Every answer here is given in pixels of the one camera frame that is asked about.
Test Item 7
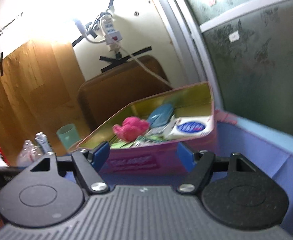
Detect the white tissue pack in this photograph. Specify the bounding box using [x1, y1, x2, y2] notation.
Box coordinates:
[163, 115, 215, 140]

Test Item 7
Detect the pink fluffy knitted sponge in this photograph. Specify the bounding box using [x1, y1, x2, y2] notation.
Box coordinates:
[112, 116, 150, 142]

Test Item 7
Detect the green printed flat pack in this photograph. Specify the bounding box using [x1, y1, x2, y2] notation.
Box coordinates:
[110, 127, 169, 150]

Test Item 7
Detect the blue transparent plastic pouch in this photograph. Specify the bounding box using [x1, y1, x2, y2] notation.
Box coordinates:
[147, 103, 174, 128]

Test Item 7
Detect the crumpled clear plastic bag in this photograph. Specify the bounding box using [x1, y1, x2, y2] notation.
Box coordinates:
[16, 140, 43, 167]

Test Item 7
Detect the white green drink carton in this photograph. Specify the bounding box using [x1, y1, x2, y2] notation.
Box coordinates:
[35, 132, 53, 154]

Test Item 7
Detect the green plastic cup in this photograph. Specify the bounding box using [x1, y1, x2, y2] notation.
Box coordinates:
[56, 124, 82, 152]

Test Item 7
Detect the blue table cloth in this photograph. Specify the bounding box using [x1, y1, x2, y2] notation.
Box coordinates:
[99, 118, 293, 235]

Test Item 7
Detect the brown woven chair back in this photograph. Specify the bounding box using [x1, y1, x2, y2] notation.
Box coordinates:
[78, 60, 172, 132]

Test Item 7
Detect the pink macaron biscuit tin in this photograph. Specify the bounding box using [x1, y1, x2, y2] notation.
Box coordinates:
[78, 82, 219, 175]

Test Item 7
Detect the white power strip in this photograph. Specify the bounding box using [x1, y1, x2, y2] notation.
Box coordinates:
[100, 14, 123, 45]

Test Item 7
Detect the white power cable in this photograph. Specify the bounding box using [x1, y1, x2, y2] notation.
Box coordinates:
[75, 19, 174, 87]

